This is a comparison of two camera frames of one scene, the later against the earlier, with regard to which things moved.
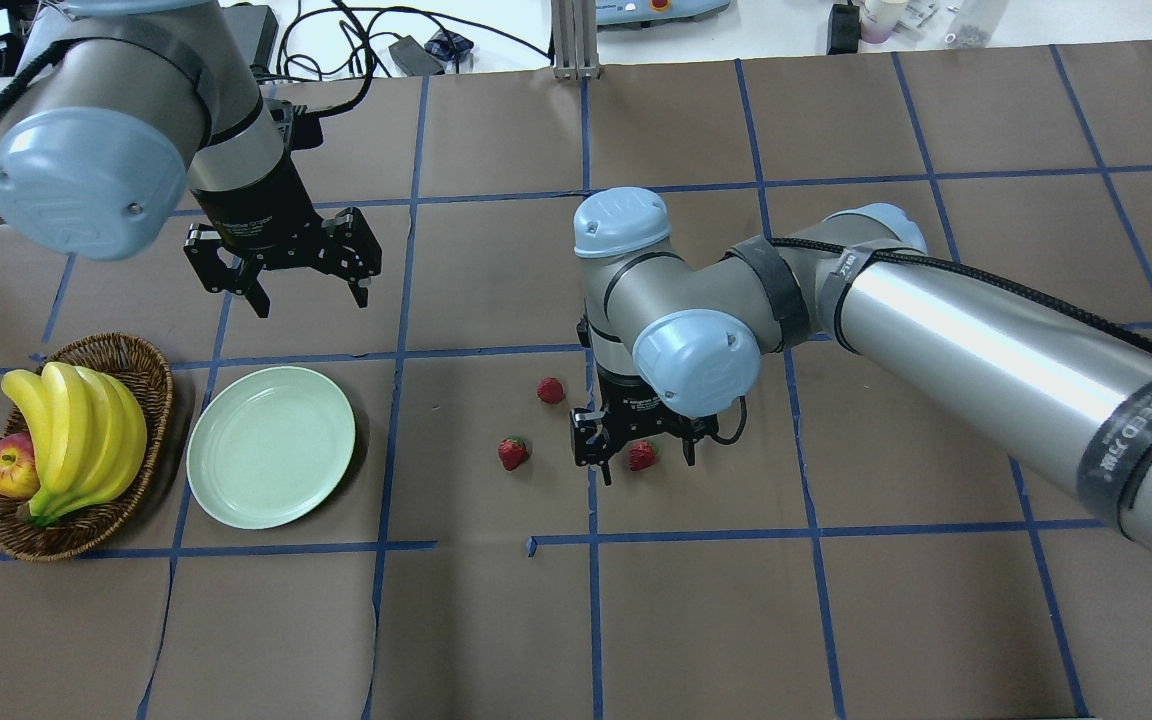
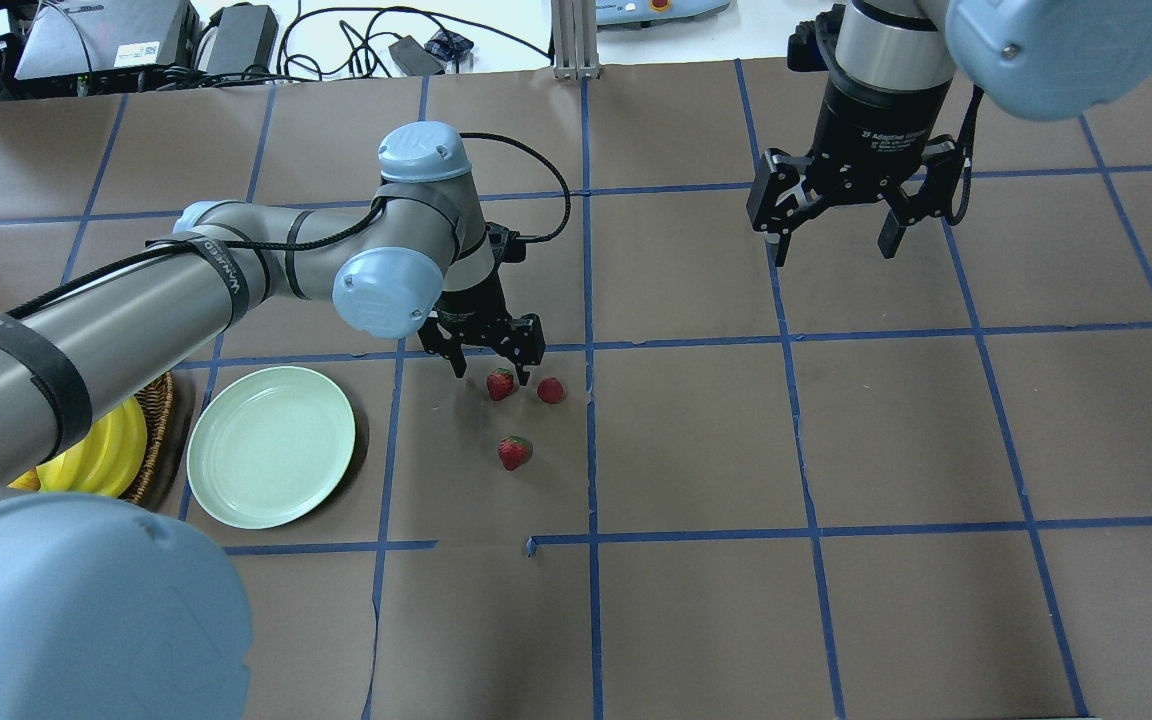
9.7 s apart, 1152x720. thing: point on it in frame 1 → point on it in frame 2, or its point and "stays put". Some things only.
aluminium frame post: x=575 y=39 stays put
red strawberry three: x=642 y=455 → x=500 y=383
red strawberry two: x=512 y=452 stays put
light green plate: x=267 y=445 stays put
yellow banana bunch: x=88 y=435 stays put
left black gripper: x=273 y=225 → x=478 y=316
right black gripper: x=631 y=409 → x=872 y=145
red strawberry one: x=550 y=390 stays put
